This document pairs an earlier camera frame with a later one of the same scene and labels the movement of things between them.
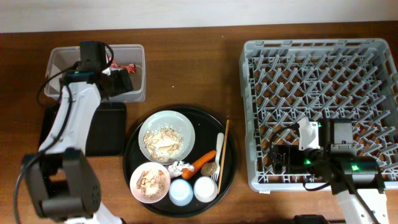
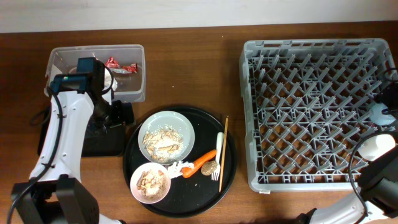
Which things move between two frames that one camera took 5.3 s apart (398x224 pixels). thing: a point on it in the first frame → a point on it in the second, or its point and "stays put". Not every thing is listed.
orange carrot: (187, 173) stays put
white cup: (205, 189) → (374, 145)
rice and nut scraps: (165, 143) stays put
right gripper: (291, 152) → (385, 96)
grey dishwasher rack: (284, 81) stays put
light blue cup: (181, 192) → (377, 117)
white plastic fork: (221, 140) stays put
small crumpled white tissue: (175, 168) stays put
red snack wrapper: (130, 67) stays put
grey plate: (166, 137) stays put
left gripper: (123, 77) → (120, 117)
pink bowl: (150, 182) stays put
